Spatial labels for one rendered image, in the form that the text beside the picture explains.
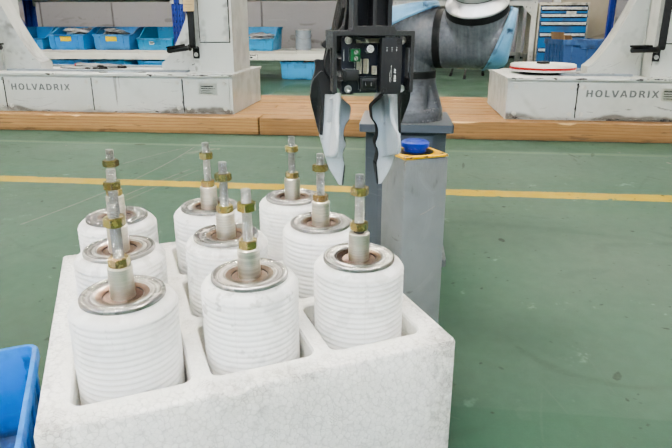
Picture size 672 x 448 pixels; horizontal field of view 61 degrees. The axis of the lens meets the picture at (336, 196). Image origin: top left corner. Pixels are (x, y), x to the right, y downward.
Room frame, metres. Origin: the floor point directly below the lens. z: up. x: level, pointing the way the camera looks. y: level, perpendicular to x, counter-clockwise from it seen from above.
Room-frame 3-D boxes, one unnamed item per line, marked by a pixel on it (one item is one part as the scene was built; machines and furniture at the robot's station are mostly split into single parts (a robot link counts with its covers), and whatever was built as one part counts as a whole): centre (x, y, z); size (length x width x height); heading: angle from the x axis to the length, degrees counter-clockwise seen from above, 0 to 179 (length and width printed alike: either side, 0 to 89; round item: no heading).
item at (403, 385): (0.63, 0.13, 0.09); 0.39 x 0.39 x 0.18; 22
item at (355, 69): (0.54, -0.03, 0.49); 0.09 x 0.08 x 0.12; 7
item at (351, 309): (0.56, -0.02, 0.16); 0.10 x 0.10 x 0.18
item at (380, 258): (0.56, -0.02, 0.25); 0.08 x 0.08 x 0.01
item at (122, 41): (5.77, 2.09, 0.36); 0.50 x 0.38 x 0.21; 174
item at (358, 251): (0.56, -0.02, 0.26); 0.02 x 0.02 x 0.03
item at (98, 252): (0.58, 0.24, 0.25); 0.08 x 0.08 x 0.01
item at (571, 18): (6.01, -2.23, 0.35); 0.59 x 0.47 x 0.69; 174
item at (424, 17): (1.20, -0.15, 0.47); 0.13 x 0.12 x 0.14; 68
